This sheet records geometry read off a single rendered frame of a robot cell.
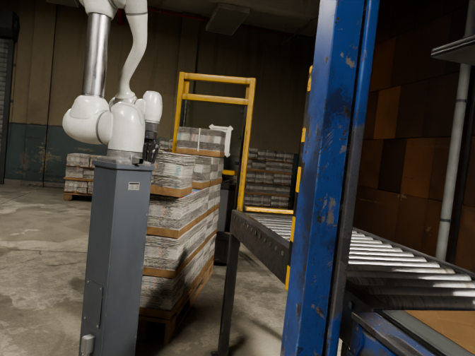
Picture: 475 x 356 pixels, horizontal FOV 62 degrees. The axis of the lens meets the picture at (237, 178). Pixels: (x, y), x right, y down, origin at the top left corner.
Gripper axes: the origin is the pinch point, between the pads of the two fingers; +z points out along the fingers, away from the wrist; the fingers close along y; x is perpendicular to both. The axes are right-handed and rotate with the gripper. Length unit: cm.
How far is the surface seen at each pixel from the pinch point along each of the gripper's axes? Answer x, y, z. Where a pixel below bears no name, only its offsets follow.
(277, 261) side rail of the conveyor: 65, -72, 23
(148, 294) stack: -9, -5, 70
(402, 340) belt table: 132, -94, 17
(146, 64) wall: -664, 250, -198
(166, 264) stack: -9, -13, 51
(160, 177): -3.8, -6.7, 3.2
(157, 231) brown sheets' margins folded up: -8.5, -7.0, 33.2
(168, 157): -4.5, -10.1, -8.2
